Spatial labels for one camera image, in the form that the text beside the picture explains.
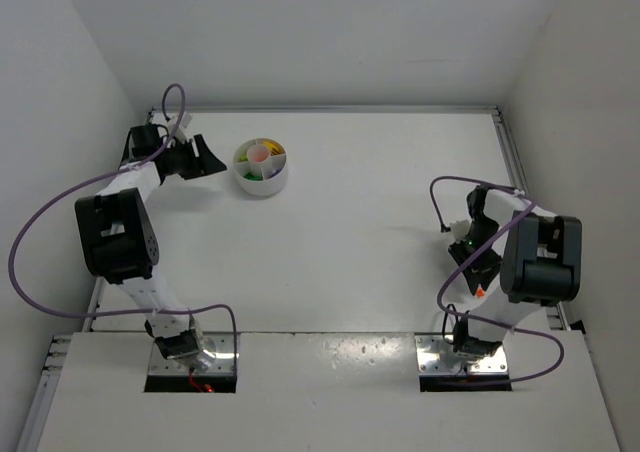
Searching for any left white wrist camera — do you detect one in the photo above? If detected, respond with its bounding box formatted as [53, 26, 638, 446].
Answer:
[166, 113, 192, 143]

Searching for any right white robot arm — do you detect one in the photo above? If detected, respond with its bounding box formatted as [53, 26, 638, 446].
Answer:
[448, 185, 583, 358]

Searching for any yellow lego brick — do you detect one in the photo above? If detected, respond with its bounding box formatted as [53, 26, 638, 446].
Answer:
[264, 141, 284, 155]

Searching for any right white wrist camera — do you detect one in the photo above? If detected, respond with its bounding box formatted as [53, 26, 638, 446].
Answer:
[441, 219, 471, 242]

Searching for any dark green lego brick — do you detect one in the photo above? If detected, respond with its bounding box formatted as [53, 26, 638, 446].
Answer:
[244, 172, 263, 181]

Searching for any white divided round container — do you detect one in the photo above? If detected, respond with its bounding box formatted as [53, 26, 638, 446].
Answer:
[232, 138, 288, 198]

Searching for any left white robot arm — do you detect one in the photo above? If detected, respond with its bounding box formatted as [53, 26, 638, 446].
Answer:
[74, 123, 227, 369]

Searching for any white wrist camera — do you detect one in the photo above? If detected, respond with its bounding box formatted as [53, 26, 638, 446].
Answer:
[166, 113, 192, 143]
[441, 219, 471, 242]

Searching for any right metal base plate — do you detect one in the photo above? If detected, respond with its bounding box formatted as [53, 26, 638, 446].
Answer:
[414, 334, 509, 377]

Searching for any metal base plate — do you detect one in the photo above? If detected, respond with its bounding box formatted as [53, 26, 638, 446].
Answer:
[414, 334, 509, 377]
[147, 332, 238, 378]

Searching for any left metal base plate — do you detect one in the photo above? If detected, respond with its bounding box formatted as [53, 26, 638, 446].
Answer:
[147, 332, 238, 378]

